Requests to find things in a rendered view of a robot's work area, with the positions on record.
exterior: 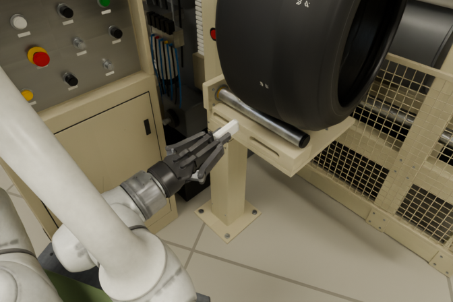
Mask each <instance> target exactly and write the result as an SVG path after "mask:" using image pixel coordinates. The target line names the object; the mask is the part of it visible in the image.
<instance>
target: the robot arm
mask: <svg viewBox="0 0 453 302"><path fill-rule="evenodd" d="M237 131H239V122H238V120H236V119H233V120H232V121H231V122H229V123H227V124H226V125H225V126H224V127H219V128H218V129H216V130H215V131H213V132H211V131H208V133H205V131H201V132H199V133H197V134H195V135H193V136H191V137H189V138H187V139H185V140H182V141H180V142H178V143H176V144H172V145H168V146H166V147H165V150H166V152H167V156H166V157H165V158H164V160H163V161H158V162H157V163H156V164H154V165H153V166H151V167H150V168H149V169H148V170H147V172H146V171H143V170H140V171H138V172H137V173H136V174H134V175H133V176H132V177H130V178H129V179H128V180H126V181H124V182H122V183H121V184H120V185H119V186H117V187H116V188H114V189H112V190H109V191H106V192H104V193H102V194H100V193H99V191H98V190H97V189H96V188H95V186H94V185H93V184H92V182H91V181H90V180H89V178H87V176H86V175H85V174H84V172H83V171H82V170H81V168H80V167H79V166H78V165H77V163H76V162H75V161H74V159H73V158H72V157H71V156H70V155H69V153H68V152H67V150H66V149H65V148H64V147H63V146H62V145H61V143H60V142H59V140H58V139H57V138H56V137H55V136H54V134H53V133H52V131H51V130H50V129H49V128H48V127H47V125H46V124H45V123H44V121H43V120H42V119H41V118H40V117H39V115H38V114H37V113H36V111H35V110H34V109H33V108H32V107H31V105H30V104H29V103H28V101H27V100H26V99H25V98H24V96H23V95H22V94H21V92H20V91H19V90H18V89H17V88H16V86H15V85H14V84H13V82H12V81H11V80H10V78H9V77H8V76H7V74H6V73H5V72H4V70H3V69H2V68H1V66H0V157H1V158H2V159H3V160H4V161H5V162H6V163H7V164H8V165H9V166H10V167H11V168H12V169H13V171H14V172H15V173H16V174H17V175H18V176H19V177H20V178H21V179H22V180H23V182H24V183H25V184H26V185H27V186H28V187H29V188H30V189H31V190H32V191H33V192H34V193H35V194H36V195H37V196H38V197H39V198H40V199H41V200H42V202H43V203H44V204H45V205H46V206H47V207H48V208H49V209H50V210H51V211H52V212H53V214H54V215H55V216H56V217H57V218H58V219H59V220H60V221H61V222H62V223H63V224H62V225H61V226H60V227H59V228H58V230H57V231H56V232H55V234H54V235H53V237H52V245H53V250H54V252H55V255H56V256H57V258H58V260H59V261H60V262H61V264H62V265H63V267H64V268H65V269H66V270H68V271H69V272H81V271H84V270H89V269H91V268H93V267H95V266H98V268H99V281H100V285H101V287H102V289H103V290H104V292H105V293H106V294H107V295H108V296H109V297H110V298H111V300H112V301H113V302H196V301H197V295H196V292H195V287H194V285H193V282H192V280H191V277H190V275H189V274H188V272H187V270H186V269H185V268H184V267H183V265H182V264H181V261H180V260H179V258H178V257H177V256H176V254H175V253H174V252H173V250H172V249H171V248H170V247H169V246H168V245H167V244H166V243H165V242H164V241H163V240H162V239H161V238H160V237H158V236H157V235H155V234H152V233H151V232H150V231H149V230H148V228H147V227H146V225H145V224H144V223H145V222H146V221H147V220H148V219H150V218H151V216H153V215H154V214H156V213H157V212H158V211H159V210H160V209H161V208H163V207H164V206H166V204H167V199H166V198H170V197H171V196H172V195H174V194H175V193H176V192H178V191H179V190H180V189H181V187H182V186H183V185H184V184H186V183H189V182H191V181H199V183H200V184H204V182H205V180H206V176H207V175H208V173H209V172H210V171H211V170H212V169H213V168H214V166H215V165H216V163H217V162H218V161H219V160H220V159H221V158H222V156H223V155H224V146H223V145H224V144H225V143H227V142H228V141H229V140H230V139H231V136H232V135H233V134H234V133H236V132H237ZM204 161H205V162H204ZM203 162H204V163H203ZM202 163H203V165H202V166H201V167H200V169H199V170H197V171H196V172H195V170H196V169H197V168H199V166H200V165H201V164H202ZM0 302H63V300H62V299H61V298H60V296H59V295H58V292H57V289H56V288H55V287H54V285H53V283H52V282H51V281H50V279H49V277H48V276H47V274H46V273H45V271H44V270H43V268H42V266H41V265H40V263H39V262H38V260H37V257H36V254H35V252H34V248H33V246H32V243H31V241H30V238H29V236H28V234H27V232H26V230H25V227H24V225H23V223H22V221H21V219H20V217H19V215H18V212H17V210H16V208H15V206H14V204H13V202H12V200H11V198H10V196H9V195H8V193H7V192H6V191H5V190H4V189H2V188H1V187H0Z"/></svg>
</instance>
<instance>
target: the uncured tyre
mask: <svg viewBox="0 0 453 302"><path fill-rule="evenodd" d="M407 1H408V0H313V1H312V4H311V8H310V10H305V9H300V8H296V7H294V4H295V0H217V4H216V19H215V33H216V46H217V51H218V56H219V60H220V66H221V69H222V73H223V75H224V78H225V80H226V82H227V84H228V86H229V88H230V89H231V91H232V92H233V93H234V94H235V95H236V96H237V97H238V98H239V99H240V100H242V101H243V102H244V103H245V104H246V105H248V106H249V107H252V108H254V109H257V110H259V111H261V112H263V113H265V114H268V115H270V116H272V117H275V118H277V119H280V120H281V121H284V122H286V123H289V124H291V125H293V126H295V127H298V128H299V129H306V130H311V131H319V130H322V129H325V128H328V127H331V126H333V125H336V124H339V123H341V122H342V121H344V120H345V119H346V118H347V117H348V116H349V115H350V114H351V113H352V112H353V111H354V110H355V109H356V108H357V106H358V105H359V103H360V102H361V101H362V99H363V97H364V96H365V95H366V93H367V91H368V90H369V88H370V87H371V85H372V83H373V81H374V79H375V77H376V76H377V74H378V72H379V70H380V68H381V66H382V64H383V62H384V60H385V58H386V55H387V54H388V51H389V50H390V47H391V45H392V42H393V40H394V37H395V35H396V32H397V30H398V27H399V25H400V22H401V19H402V16H403V13H404V10H405V7H406V4H407ZM258 79H260V80H263V81H265V82H269V83H270V91H268V90H265V89H263V88H260V87H259V82H258Z"/></svg>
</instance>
